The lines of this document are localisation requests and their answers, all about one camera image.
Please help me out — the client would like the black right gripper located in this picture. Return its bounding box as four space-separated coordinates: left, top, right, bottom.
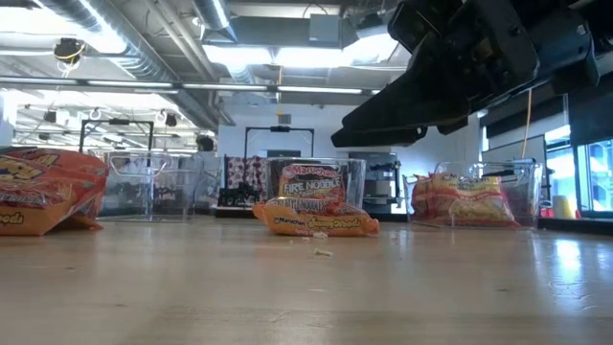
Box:
342 0 540 133

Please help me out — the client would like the orange Saucy Noods packet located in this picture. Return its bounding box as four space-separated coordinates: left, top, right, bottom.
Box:
0 191 104 237
252 195 381 238
0 147 110 217

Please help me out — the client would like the grey machine cabinet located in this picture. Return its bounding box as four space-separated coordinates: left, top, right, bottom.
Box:
348 151 402 216

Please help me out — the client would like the clear plastic bin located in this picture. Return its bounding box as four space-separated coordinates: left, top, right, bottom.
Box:
403 160 546 230
265 156 369 226
89 147 222 223

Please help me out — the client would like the grey ceiling unit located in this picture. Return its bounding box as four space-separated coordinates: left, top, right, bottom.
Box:
308 12 342 43

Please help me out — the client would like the patterned fabric panel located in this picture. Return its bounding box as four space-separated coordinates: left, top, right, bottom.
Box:
224 155 269 191

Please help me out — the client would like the person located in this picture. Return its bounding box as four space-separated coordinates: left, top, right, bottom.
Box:
193 134 219 169

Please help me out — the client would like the pale yellow roll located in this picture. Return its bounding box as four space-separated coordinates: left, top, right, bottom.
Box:
552 195 576 220

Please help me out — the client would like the glass window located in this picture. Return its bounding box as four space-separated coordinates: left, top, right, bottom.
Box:
574 137 613 213

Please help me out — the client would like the black low bench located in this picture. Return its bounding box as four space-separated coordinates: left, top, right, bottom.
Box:
535 218 613 237

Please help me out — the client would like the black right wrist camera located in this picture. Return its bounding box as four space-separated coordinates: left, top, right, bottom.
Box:
387 0 464 54

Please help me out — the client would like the black gantry frame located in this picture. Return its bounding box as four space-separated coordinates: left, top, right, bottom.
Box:
243 125 316 159
79 117 155 154

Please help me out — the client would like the yellow hanging power cable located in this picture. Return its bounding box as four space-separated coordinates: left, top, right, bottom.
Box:
521 88 534 160

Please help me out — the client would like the silver ventilation duct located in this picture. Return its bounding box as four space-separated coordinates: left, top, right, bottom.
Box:
40 0 236 131

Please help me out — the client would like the black ceiling cable reel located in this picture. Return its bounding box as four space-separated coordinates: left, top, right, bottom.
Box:
51 36 87 66

